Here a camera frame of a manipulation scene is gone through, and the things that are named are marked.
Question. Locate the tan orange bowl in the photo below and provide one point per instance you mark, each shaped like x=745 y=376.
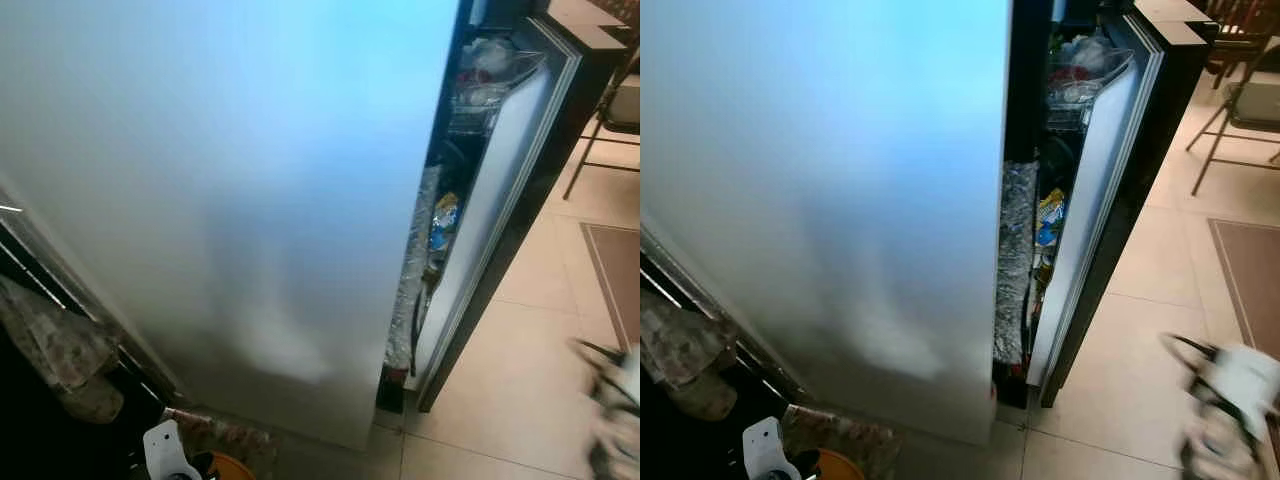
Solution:
x=235 y=470
x=845 y=468

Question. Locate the black edged fridge door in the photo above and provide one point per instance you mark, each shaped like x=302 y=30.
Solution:
x=500 y=190
x=1100 y=190

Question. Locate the small floral cloth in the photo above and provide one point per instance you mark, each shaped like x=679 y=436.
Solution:
x=850 y=430
x=230 y=435

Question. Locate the large floral cloth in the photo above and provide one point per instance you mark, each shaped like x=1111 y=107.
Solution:
x=685 y=350
x=60 y=345

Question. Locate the brown bordered floor mat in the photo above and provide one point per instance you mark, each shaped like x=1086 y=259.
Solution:
x=1255 y=280
x=620 y=280

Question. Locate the bubble wrap sheet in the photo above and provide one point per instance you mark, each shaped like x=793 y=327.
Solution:
x=415 y=260
x=1014 y=250

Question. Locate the blue yellow packet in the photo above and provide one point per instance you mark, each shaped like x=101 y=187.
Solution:
x=446 y=215
x=1050 y=212

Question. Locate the clear plastic bag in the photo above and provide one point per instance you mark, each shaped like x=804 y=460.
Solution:
x=495 y=62
x=1090 y=60

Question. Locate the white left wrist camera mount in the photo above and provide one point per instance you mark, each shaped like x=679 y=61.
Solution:
x=165 y=450
x=765 y=445

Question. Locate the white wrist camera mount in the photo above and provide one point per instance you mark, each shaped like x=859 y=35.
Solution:
x=765 y=445
x=628 y=375
x=165 y=450
x=1245 y=375

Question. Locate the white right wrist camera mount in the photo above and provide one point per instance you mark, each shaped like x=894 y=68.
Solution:
x=628 y=375
x=1245 y=375

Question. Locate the metal frame chair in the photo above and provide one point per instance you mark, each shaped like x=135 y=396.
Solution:
x=622 y=100
x=1255 y=100

